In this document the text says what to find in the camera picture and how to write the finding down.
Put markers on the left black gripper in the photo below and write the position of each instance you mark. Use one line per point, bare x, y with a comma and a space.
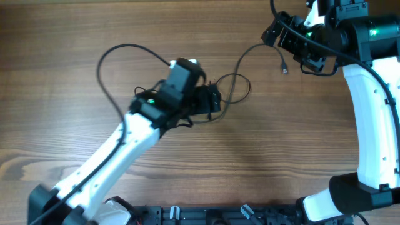
204, 105

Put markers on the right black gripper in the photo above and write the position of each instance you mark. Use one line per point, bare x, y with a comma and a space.
286, 42

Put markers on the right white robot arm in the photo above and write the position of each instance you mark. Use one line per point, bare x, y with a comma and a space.
366, 48

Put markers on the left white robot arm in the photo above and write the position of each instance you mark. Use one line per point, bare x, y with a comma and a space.
79, 198

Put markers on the black mounting rail base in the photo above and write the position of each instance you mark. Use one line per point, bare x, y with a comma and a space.
200, 215

